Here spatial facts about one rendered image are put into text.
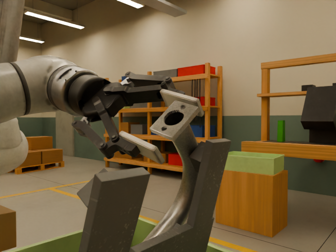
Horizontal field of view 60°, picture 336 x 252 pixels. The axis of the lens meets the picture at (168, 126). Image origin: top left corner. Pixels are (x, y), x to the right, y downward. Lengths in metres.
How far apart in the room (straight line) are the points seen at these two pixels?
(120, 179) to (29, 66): 0.41
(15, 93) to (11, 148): 0.49
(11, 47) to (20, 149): 0.32
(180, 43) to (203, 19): 0.71
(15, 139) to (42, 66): 0.48
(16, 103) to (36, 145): 7.17
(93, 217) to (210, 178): 0.20
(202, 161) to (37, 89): 0.34
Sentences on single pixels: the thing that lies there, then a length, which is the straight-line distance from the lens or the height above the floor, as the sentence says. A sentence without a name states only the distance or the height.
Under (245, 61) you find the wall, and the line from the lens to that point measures 5.69.
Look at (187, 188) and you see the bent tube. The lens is 0.43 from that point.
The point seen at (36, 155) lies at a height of 0.35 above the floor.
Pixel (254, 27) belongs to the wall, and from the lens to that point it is 5.77.
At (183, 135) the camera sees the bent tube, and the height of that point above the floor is 1.17.
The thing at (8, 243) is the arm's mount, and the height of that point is 0.87.
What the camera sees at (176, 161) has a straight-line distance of 5.83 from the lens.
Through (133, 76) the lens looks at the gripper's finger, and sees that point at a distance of 0.50.
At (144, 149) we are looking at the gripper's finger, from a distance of 0.37.
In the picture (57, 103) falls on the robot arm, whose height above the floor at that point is 1.21.
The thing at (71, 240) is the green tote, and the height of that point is 0.95.
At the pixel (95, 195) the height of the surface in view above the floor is 1.13.
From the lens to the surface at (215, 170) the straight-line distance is 0.39.
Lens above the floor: 1.19
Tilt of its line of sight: 1 degrees down
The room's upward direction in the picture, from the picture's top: straight up
